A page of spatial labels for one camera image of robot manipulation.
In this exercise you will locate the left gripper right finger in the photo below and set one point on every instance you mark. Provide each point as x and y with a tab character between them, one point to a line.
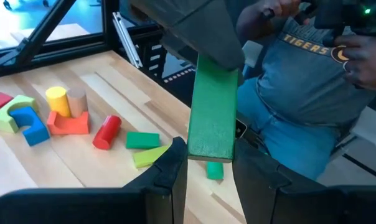
315	208

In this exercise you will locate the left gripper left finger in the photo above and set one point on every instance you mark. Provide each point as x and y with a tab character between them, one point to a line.
82	208

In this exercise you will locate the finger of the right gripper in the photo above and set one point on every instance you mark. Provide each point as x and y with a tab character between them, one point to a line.
240	77
200	31

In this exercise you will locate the red cylinder block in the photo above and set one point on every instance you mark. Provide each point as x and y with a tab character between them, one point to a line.
107	132

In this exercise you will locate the light green rectangular block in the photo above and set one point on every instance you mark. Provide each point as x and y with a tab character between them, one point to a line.
147	157

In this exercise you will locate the person's forearm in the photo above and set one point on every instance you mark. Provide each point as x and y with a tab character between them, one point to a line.
250	25

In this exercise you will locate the black drawer cabinet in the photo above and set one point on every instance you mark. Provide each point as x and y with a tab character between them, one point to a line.
146	53

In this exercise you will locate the person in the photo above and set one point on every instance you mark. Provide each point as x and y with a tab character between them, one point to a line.
300	93

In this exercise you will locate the silver aluminium extrusion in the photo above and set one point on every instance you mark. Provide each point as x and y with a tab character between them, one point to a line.
127	40

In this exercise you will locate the person's hand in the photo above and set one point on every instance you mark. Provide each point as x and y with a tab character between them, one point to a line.
362	62
284	7

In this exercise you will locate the orange arch block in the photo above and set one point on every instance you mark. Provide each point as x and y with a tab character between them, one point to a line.
66	126

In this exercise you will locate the blue arch block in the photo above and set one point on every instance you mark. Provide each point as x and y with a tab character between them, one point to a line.
35	133

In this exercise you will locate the green cylinder block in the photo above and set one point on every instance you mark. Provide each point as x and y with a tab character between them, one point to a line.
215	171

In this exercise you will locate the natural wood cylinder block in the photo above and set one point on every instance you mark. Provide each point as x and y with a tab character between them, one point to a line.
77	102

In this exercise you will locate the yellow cylinder block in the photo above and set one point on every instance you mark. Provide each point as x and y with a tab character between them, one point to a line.
57	99

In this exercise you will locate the light green arch block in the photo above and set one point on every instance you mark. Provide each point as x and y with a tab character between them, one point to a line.
20	101

